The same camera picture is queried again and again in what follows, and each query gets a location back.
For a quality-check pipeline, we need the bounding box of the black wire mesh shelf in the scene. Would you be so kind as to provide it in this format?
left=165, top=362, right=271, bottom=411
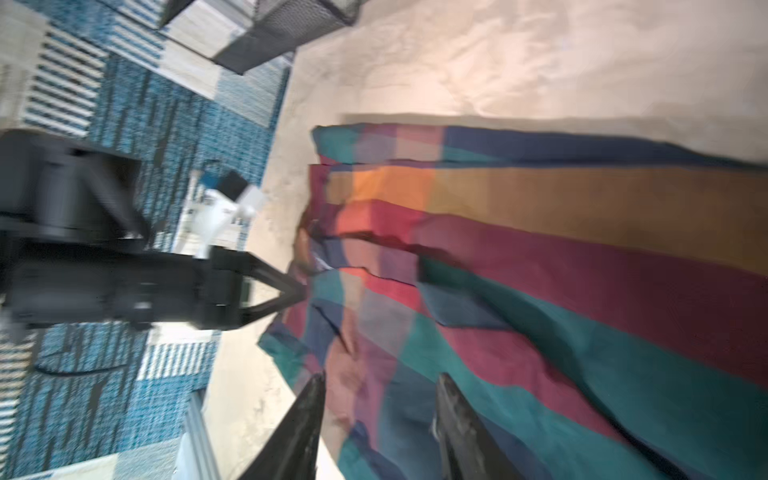
left=154, top=0, right=364, bottom=75

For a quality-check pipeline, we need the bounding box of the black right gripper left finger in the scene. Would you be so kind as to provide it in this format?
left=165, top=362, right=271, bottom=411
left=239, top=372, right=326, bottom=480

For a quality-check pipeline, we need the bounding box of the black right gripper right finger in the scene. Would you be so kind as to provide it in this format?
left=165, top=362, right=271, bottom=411
left=434, top=373, right=523, bottom=480

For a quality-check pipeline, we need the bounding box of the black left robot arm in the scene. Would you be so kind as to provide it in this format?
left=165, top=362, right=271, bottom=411
left=1, top=129, right=306, bottom=341

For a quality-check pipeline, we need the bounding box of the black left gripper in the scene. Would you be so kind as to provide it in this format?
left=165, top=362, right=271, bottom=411
left=191, top=247, right=306, bottom=330

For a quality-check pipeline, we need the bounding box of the plaid long sleeve shirt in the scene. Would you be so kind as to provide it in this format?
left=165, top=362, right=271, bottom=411
left=259, top=124, right=767, bottom=479

